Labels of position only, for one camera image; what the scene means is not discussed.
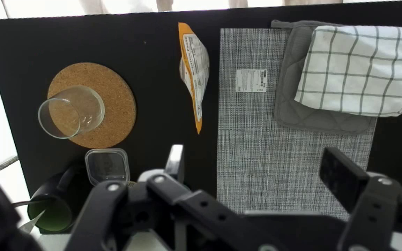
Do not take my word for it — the black table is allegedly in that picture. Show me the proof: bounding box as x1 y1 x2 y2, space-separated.
0 2 402 235

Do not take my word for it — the white utensil in mug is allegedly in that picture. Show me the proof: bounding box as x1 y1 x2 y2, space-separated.
10 198 48 235

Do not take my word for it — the small clear plastic container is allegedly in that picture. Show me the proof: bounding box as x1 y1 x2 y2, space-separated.
84 147 132 187

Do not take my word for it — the round cork coaster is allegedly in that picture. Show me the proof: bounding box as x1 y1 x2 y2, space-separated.
46 62 139 151

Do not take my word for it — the grey pot holder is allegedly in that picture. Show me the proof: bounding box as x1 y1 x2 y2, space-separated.
270 18 380 134

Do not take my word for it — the grey woven placemat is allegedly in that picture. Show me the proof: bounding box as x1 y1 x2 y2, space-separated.
215 27 380 218

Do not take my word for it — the clear glass cup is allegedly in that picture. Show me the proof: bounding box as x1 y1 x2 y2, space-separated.
37 84 106 141

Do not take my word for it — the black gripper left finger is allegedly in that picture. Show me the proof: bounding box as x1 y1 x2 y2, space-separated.
65 172 352 251

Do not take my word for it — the white checked dish towel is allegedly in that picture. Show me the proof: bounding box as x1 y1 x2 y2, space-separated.
294 24 402 119

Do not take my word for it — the orange snack pouch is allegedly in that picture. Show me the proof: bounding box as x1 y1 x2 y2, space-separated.
178 21 211 136

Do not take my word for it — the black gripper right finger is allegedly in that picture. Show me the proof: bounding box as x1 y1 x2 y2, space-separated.
319 147 402 251

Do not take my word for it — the black mug green inside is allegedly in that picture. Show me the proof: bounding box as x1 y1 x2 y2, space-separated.
27 162 91 235

